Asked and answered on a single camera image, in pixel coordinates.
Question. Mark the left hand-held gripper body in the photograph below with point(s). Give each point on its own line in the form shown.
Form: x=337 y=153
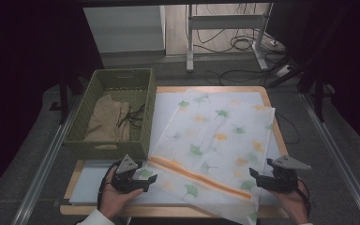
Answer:
x=126 y=179

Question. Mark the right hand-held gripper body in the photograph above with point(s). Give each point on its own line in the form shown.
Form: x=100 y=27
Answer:
x=284 y=179

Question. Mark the leaf print mesh laundry bag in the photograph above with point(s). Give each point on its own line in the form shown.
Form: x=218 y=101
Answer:
x=218 y=146

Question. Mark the green woven basket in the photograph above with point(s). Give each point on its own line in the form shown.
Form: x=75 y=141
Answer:
x=118 y=78

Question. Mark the person's right hand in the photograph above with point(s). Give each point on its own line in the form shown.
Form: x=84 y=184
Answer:
x=292 y=201

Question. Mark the person's left hand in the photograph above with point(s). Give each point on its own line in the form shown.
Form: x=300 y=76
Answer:
x=114 y=200

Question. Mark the wooden work board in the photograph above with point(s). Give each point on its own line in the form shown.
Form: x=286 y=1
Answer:
x=165 y=109

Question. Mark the white power strip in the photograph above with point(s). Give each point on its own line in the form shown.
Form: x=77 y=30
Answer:
x=283 y=70

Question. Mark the dark curtain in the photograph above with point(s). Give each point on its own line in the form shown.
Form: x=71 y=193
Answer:
x=350 y=62
x=22 y=62

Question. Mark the white cabinet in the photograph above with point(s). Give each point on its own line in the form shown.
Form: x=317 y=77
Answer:
x=125 y=28

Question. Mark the aluminium rail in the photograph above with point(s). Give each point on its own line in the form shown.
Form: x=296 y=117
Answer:
x=334 y=150
x=42 y=175

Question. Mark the white metal desk frame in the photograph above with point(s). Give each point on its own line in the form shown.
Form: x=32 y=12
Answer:
x=225 y=22

